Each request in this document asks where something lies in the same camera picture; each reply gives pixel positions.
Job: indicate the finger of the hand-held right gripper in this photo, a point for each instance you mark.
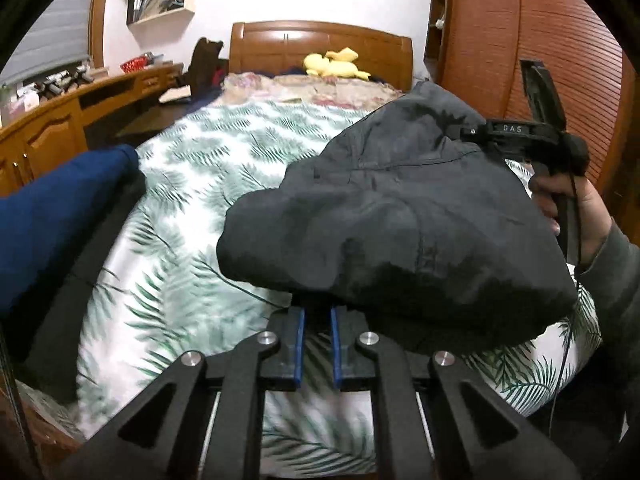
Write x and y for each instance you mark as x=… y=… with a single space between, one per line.
x=472 y=131

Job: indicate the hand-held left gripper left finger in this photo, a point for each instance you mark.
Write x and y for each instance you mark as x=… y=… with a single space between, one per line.
x=298 y=350

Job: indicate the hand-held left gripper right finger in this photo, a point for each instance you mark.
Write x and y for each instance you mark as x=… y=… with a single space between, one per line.
x=337 y=350

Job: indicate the black jacket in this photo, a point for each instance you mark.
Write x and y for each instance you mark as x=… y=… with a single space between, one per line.
x=400 y=220

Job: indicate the person's right forearm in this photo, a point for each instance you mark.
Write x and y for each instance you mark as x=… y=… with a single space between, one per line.
x=615 y=300

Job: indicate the red and dark clothes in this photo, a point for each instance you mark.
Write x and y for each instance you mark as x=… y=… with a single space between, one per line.
x=221 y=72

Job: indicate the person's right hand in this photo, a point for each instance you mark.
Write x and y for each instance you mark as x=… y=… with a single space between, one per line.
x=595 y=220

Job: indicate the wooden louvred wardrobe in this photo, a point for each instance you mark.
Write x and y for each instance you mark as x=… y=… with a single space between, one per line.
x=480 y=35

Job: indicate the yellow plush toy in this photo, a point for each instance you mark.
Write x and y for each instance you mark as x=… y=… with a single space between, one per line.
x=330 y=65

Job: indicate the floral blanket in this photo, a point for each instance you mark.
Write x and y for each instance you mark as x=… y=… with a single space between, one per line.
x=310 y=90

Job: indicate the wooden bed headboard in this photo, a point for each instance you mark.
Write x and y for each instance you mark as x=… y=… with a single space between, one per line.
x=270 y=45

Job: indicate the dark wooden chair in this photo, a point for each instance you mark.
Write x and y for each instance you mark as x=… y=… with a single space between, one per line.
x=202 y=60

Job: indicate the navy blue folded cloth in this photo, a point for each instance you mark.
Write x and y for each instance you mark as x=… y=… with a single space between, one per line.
x=50 y=210

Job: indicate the grey small box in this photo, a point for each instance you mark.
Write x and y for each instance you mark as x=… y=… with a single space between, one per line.
x=157 y=57

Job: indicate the red basket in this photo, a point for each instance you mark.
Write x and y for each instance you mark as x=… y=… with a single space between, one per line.
x=134 y=65

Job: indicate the wooden desk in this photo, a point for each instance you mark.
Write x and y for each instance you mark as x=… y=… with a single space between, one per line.
x=55 y=125

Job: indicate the black small devices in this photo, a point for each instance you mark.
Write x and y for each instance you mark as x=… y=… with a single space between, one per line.
x=55 y=85

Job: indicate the grey window blind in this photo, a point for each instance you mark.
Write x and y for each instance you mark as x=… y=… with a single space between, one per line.
x=50 y=40

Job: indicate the wooden window frame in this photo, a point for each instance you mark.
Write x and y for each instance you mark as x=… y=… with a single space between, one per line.
x=100 y=10

